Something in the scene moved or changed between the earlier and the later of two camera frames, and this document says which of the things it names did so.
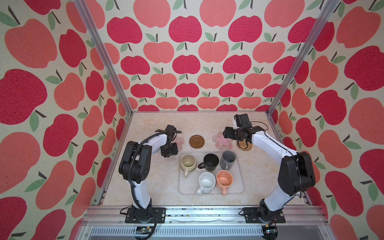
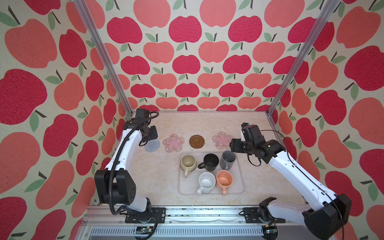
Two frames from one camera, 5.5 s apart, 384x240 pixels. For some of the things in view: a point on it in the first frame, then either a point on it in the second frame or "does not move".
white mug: x=207 y=181 does not move
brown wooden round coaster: x=196 y=141 does not move
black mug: x=211 y=161 does not move
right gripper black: x=227 y=132 → x=235 y=145
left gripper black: x=174 y=152 → x=154 y=134
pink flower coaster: x=222 y=142 does not move
